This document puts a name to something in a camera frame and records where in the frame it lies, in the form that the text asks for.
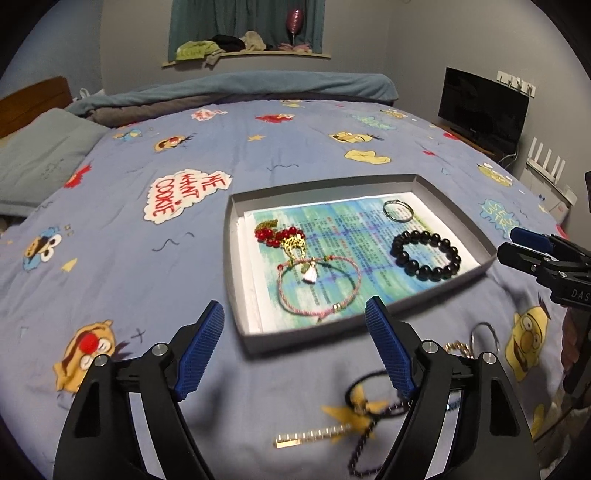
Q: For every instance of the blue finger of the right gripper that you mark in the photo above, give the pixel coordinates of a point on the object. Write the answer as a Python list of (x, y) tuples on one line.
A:
[(532, 240), (534, 260)]

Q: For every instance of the teal folded blanket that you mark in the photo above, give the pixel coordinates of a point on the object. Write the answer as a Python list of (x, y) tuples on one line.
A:
[(233, 87)]

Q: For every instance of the wooden window sill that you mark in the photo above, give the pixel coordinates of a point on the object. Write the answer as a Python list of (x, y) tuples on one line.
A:
[(253, 54)]

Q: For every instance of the black cloth on sill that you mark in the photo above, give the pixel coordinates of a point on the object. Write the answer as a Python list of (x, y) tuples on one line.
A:
[(228, 43)]

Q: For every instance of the teal window curtain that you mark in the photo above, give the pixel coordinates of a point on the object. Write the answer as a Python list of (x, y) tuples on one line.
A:
[(201, 20)]

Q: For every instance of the pink balloon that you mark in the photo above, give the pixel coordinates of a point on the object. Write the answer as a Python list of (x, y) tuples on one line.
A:
[(294, 22)]

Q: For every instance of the pearl gold hair pin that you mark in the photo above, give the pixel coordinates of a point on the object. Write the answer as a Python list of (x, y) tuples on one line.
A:
[(314, 435)]

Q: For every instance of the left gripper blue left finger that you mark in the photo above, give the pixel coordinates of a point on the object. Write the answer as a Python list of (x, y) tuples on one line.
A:
[(99, 441)]

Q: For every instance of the white wifi router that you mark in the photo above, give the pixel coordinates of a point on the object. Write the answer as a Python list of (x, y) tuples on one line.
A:
[(542, 175)]

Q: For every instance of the wooden headboard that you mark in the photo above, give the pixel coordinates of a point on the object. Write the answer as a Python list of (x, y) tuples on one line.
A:
[(20, 108)]

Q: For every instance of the black television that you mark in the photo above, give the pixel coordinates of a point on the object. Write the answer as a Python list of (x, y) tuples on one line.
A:
[(486, 110)]

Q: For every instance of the wooden tv stand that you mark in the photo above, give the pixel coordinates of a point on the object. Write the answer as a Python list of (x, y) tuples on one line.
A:
[(493, 152)]

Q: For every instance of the green cloth on sill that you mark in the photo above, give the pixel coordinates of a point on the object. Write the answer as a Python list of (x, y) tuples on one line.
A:
[(197, 50)]

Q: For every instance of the beige cloth on sill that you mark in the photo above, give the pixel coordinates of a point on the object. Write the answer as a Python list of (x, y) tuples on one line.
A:
[(253, 42)]

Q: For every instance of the white wall hook rack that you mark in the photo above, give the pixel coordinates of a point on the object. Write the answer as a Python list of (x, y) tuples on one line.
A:
[(516, 83)]

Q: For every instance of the pink cloth on sill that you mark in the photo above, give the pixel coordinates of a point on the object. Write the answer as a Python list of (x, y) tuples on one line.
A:
[(297, 48)]

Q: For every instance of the thin silver bangle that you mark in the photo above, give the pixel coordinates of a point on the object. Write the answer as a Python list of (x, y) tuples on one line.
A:
[(398, 211)]

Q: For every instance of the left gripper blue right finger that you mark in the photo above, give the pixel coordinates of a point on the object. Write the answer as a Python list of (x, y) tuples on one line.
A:
[(492, 439)]

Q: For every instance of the grey shallow cardboard tray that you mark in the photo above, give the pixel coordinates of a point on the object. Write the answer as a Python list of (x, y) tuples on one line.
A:
[(301, 260)]

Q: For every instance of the grey green pillow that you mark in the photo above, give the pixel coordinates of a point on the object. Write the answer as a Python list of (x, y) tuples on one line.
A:
[(39, 159)]

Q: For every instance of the blue green printed paper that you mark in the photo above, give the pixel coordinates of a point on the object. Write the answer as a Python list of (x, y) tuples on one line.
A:
[(353, 239)]

